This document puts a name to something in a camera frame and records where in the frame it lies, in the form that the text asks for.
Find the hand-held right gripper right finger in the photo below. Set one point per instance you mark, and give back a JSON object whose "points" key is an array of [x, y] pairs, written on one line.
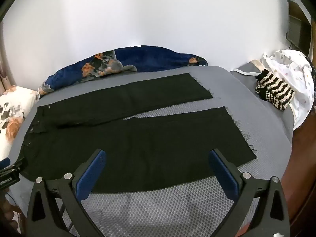
{"points": [[222, 172]]}

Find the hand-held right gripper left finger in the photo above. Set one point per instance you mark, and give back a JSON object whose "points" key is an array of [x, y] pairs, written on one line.
{"points": [[92, 172]]}

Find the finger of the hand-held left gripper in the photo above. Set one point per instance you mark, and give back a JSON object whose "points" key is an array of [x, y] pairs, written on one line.
{"points": [[5, 163]]}

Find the black pants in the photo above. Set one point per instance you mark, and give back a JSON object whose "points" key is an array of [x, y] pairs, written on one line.
{"points": [[148, 148]]}

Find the person's left hand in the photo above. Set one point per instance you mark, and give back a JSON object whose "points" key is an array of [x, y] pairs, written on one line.
{"points": [[8, 214]]}

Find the white floral pillow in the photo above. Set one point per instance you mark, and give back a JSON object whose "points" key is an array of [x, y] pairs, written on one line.
{"points": [[14, 103]]}

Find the grey mesh mat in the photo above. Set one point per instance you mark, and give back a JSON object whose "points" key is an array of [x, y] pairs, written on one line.
{"points": [[160, 214]]}

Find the black white striped knit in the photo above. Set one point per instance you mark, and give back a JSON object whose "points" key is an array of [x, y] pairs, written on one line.
{"points": [[274, 88]]}

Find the white dotted cloth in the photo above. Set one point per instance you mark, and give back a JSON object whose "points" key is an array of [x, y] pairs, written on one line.
{"points": [[291, 64]]}

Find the blue floral blanket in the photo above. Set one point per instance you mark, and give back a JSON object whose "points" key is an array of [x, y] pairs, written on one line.
{"points": [[153, 56]]}

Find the wooden framed window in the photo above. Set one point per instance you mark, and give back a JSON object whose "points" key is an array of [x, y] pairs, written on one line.
{"points": [[296, 24]]}

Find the wooden bed frame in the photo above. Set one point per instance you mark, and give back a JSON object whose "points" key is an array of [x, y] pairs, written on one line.
{"points": [[303, 165]]}

